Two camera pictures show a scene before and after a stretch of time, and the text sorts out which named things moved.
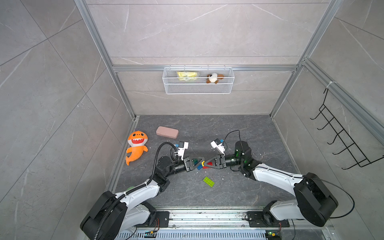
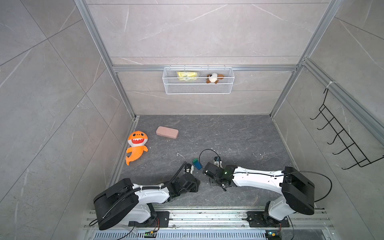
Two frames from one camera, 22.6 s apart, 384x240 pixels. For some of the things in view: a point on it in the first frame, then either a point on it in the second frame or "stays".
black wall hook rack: x=362 y=159 stays
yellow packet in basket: x=187 y=75 stays
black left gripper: x=187 y=164 → x=195 y=185
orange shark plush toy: x=137 y=140 stays
